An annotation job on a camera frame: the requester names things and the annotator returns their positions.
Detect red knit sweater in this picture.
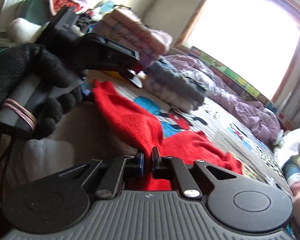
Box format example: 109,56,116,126
92,80,242,191

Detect tall stack folded clothes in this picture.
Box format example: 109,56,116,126
93,8,173,68

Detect folded denim clothes stack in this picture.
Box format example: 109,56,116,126
142,58,206,112

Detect black gloved left hand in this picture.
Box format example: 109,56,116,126
0,43,83,140

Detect red patterned cushion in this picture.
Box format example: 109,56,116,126
47,0,88,16

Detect white folded garment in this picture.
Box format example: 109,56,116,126
6,18,43,44

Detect purple crumpled duvet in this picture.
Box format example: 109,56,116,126
163,54,283,145

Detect colourful alphabet headboard panel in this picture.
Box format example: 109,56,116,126
189,46,295,130

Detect pile of folded quilts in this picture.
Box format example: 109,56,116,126
274,128,300,196

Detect grey curtain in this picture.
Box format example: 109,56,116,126
273,41,300,130

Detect window with wooden frame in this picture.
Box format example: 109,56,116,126
175,0,300,100

